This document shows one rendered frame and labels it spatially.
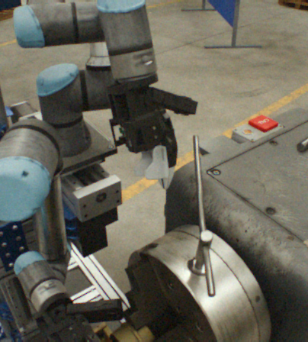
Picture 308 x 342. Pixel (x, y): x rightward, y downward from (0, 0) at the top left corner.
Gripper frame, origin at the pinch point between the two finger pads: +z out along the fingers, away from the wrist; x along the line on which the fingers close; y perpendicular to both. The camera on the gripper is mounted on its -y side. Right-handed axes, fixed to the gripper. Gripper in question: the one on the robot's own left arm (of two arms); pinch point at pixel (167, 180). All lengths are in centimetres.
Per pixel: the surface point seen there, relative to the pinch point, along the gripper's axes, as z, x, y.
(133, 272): 14.7, 0.0, 11.2
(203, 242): 6.4, 13.0, 3.7
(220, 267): 14.6, 11.5, -0.3
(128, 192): 84, -172, -77
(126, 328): 23.6, 2.1, 16.7
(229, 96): 63, -236, -248
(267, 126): 3.6, -10.6, -41.6
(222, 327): 21.1, 17.0, 5.6
